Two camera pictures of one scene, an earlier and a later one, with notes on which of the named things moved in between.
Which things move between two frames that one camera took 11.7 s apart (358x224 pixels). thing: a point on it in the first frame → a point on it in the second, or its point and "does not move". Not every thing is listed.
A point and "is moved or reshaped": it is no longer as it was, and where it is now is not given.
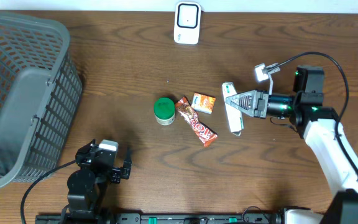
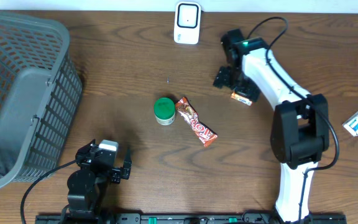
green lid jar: x=165 y=111 does not move
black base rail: x=163 y=218 does not move
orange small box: x=203 y=102 is moved or reshaped
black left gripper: x=117 y=173 does not move
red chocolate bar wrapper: x=204 y=134 does not move
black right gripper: x=253 y=109 → x=224 y=77
